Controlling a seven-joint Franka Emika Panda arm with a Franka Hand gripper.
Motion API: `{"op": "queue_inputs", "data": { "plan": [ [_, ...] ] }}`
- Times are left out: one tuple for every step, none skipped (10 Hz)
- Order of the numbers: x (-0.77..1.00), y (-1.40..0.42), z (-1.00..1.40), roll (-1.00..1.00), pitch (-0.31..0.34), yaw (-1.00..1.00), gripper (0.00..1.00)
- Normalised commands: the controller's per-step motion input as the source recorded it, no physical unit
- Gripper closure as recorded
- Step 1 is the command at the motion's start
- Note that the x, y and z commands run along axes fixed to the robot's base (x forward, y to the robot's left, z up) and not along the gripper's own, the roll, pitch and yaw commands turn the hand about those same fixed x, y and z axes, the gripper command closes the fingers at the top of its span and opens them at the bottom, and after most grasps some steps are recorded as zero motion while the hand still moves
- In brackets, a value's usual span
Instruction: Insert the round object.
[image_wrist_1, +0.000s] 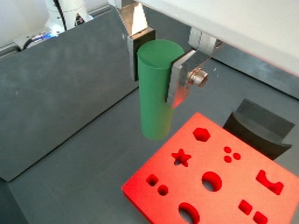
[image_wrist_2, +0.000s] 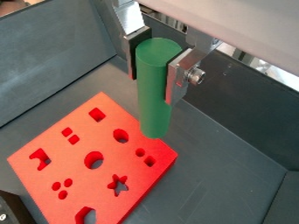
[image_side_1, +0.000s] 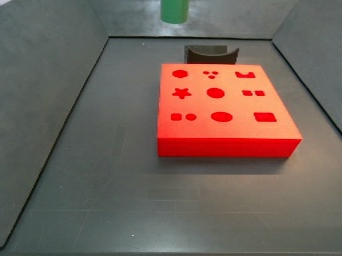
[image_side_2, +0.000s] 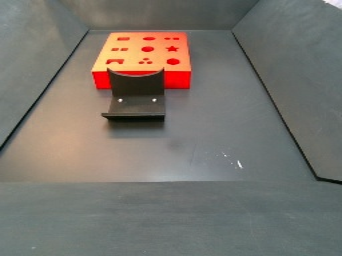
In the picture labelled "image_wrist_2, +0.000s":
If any red shape sorter board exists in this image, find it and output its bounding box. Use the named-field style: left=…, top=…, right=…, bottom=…
left=8, top=93, right=177, bottom=224

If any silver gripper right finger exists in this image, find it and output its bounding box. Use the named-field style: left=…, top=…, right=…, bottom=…
left=164, top=27, right=221, bottom=106

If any green cylinder peg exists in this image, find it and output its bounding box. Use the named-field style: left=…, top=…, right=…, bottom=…
left=134, top=38, right=182, bottom=138

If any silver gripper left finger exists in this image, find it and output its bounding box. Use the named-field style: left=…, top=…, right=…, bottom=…
left=112, top=0, right=152, bottom=80

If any black curved holder stand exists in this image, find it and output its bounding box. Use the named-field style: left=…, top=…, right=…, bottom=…
left=0, top=190, right=36, bottom=224

